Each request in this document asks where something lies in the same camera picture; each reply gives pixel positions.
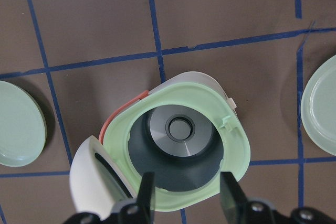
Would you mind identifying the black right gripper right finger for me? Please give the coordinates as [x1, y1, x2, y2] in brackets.
[220, 172, 335, 223]

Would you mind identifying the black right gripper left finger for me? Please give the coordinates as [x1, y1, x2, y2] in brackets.
[65, 172, 155, 223]

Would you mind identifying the white rice cooker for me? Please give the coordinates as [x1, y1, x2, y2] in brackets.
[69, 71, 250, 219]

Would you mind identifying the green plate near left arm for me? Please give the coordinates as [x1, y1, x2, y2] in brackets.
[300, 56, 335, 156]

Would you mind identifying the green plate near right arm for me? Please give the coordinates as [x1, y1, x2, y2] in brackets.
[1, 81, 47, 167]

